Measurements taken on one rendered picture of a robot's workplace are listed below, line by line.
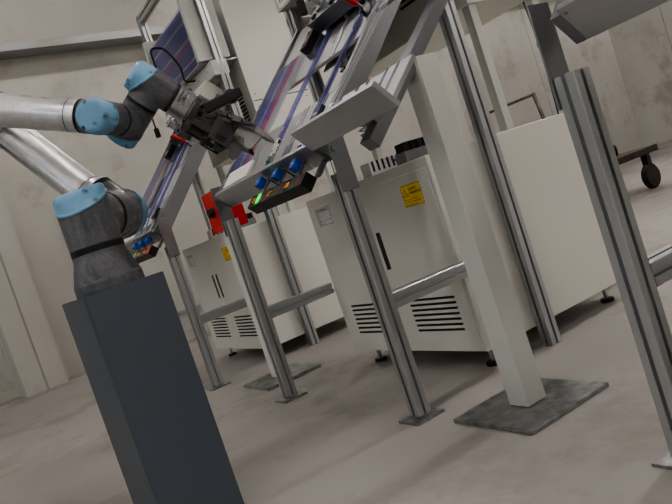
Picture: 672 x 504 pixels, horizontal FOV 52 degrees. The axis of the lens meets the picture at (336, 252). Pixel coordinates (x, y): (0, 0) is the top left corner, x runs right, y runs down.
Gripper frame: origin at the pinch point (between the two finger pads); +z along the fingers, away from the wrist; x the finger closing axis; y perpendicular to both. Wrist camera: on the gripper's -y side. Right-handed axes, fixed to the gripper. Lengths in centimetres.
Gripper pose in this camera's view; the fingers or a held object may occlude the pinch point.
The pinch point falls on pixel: (263, 145)
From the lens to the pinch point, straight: 174.1
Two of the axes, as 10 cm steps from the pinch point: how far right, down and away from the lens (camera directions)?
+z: 7.9, 4.6, 3.9
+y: -3.6, 8.8, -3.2
